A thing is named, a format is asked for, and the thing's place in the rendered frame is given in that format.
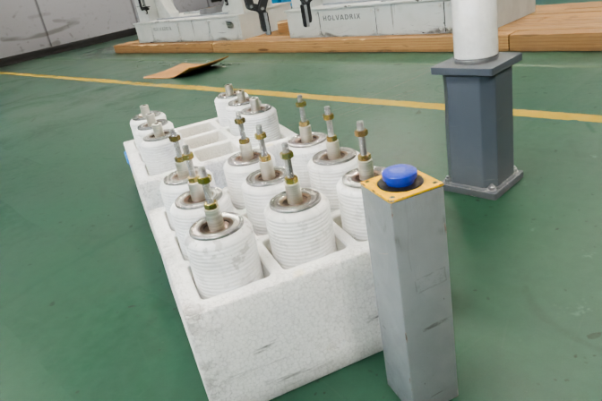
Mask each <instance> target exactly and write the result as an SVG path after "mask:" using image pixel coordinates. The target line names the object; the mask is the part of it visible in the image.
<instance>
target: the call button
mask: <svg viewBox="0 0 602 401"><path fill-rule="evenodd" d="M382 178H383V180H384V181H385V182H386V184H387V185H388V186H390V187H394V188H400V187H406V186H409V185H412V184H413V183H414V182H415V179H416V178H417V169H416V168H415V167H414V166H411V165H407V164H398V165H393V166H388V167H386V168H385V169H384V170H383V171H382Z"/></svg>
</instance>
